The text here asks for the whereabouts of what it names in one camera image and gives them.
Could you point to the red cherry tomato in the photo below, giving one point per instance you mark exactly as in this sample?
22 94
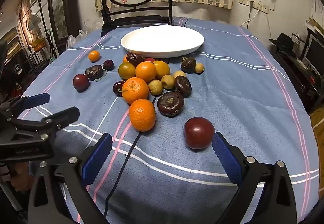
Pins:
150 59

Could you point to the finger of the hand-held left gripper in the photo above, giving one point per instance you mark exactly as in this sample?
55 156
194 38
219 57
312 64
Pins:
38 100
64 115

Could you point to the computer monitor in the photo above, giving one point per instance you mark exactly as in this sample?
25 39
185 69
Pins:
316 53

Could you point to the tan longan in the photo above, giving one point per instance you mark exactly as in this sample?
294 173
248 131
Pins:
155 87
179 74
167 81
199 68

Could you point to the blue striped tablecloth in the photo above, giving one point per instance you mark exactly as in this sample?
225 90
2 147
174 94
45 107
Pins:
240 102

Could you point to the dark wooden cabinet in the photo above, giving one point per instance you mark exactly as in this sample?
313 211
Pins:
62 6

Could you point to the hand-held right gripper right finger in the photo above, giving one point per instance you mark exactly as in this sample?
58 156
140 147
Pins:
225 160

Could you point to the white oval plate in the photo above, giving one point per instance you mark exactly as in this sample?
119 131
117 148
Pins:
162 39

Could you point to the standing electric fan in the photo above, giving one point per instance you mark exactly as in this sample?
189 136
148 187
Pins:
33 23

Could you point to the dark red cherry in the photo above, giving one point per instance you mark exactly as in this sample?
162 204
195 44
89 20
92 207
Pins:
118 88
108 65

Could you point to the white wall sockets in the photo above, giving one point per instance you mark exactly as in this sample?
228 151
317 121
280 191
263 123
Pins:
254 5

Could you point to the small orange mandarin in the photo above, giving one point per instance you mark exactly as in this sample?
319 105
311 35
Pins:
94 56

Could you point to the dark red plum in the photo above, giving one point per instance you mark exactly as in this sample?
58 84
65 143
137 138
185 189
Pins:
199 136
81 82

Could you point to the black hat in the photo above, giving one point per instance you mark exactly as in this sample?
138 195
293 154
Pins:
283 41

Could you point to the clear plastic bag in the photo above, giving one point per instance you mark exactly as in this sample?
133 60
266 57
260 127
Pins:
76 38

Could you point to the green-orange mandarin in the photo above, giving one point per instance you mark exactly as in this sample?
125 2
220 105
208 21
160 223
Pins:
126 71

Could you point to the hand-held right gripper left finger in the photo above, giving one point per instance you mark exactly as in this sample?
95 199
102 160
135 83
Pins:
97 160

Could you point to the yellow-orange mandarin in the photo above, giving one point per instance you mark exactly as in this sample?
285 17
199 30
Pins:
162 69

